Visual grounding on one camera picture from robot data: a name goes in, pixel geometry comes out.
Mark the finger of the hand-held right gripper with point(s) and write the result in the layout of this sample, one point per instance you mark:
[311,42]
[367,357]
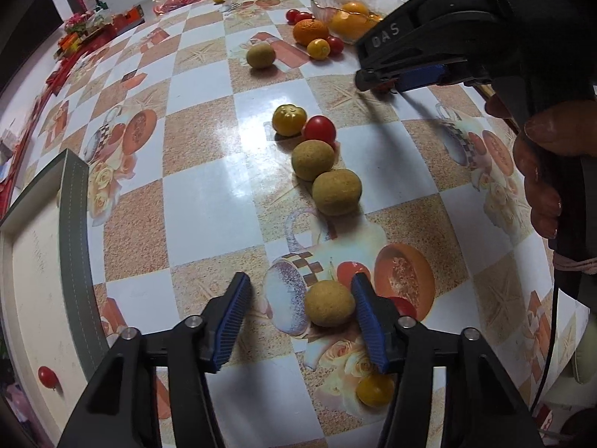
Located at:
[419,78]
[396,37]

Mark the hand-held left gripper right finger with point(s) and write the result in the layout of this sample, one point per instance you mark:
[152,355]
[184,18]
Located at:
[369,322]

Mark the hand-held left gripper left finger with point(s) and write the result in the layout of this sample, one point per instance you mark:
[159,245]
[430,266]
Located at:
[232,322]

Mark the brown round fruit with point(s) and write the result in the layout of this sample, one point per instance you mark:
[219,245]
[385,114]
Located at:
[260,55]
[313,159]
[336,192]
[329,303]

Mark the grey-rimmed cardboard box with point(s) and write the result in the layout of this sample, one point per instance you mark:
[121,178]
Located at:
[42,298]

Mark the person's right hand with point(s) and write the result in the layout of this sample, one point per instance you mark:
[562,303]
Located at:
[550,149]

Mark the orange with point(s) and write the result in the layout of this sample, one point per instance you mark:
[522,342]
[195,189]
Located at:
[355,8]
[350,27]

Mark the clear glass bowl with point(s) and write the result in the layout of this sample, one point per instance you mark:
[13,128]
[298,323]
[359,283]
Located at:
[336,2]

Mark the orange mandarin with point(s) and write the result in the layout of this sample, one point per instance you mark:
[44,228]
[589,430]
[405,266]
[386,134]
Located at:
[310,31]

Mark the yellow ribbed tomato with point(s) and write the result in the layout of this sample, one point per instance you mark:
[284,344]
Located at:
[289,120]

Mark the red boxes pile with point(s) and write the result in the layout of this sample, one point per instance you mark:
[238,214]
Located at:
[98,28]

